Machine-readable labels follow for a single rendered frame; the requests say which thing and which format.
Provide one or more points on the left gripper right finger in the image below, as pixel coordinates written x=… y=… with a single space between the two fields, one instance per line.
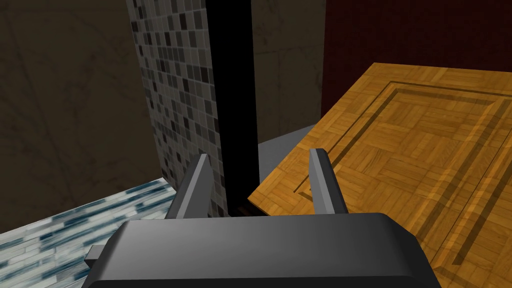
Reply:
x=324 y=188

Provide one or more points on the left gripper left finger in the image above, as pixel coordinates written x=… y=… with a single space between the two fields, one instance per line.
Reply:
x=194 y=191

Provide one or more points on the brown wooden cupboard door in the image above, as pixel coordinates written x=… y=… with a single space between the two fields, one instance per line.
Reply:
x=420 y=160

